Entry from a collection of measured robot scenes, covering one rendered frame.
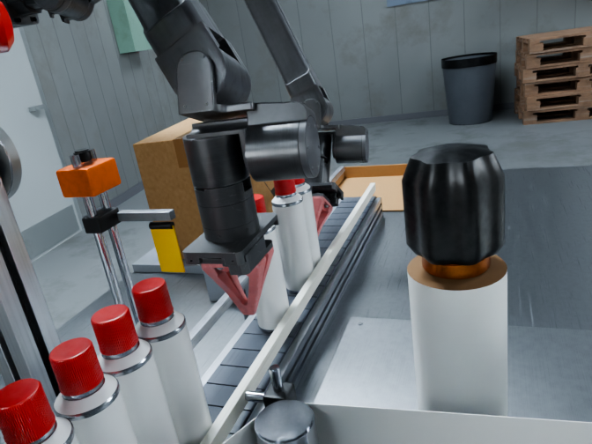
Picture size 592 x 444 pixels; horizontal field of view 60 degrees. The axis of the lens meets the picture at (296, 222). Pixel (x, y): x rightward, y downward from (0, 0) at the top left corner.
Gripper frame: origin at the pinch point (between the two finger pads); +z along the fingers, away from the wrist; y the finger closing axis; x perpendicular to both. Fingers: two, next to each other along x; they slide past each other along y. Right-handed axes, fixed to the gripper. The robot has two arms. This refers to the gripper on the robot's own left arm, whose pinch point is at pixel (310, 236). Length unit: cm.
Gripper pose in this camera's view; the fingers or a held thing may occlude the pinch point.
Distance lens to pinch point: 93.9
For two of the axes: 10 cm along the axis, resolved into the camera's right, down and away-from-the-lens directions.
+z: -0.7, 9.6, -2.6
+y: 9.3, -0.3, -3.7
